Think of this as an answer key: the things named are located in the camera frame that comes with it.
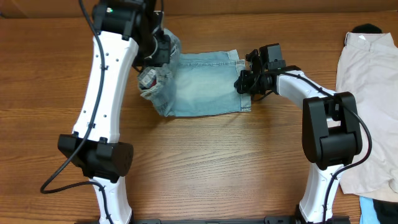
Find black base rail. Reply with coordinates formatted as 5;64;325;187
129;216;305;224

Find light blue cloth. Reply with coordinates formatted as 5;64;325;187
359;196;380;224

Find black garment top right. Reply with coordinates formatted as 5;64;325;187
351;24;382;34

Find beige cotton shorts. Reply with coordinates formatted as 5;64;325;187
336;32;397;202

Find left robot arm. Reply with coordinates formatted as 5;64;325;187
58;0;171;223

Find black cloth bottom right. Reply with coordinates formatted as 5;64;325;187
373;199;398;224

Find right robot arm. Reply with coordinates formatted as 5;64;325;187
234;44;362;223

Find light blue denim shorts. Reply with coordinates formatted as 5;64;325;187
137;29;251;117

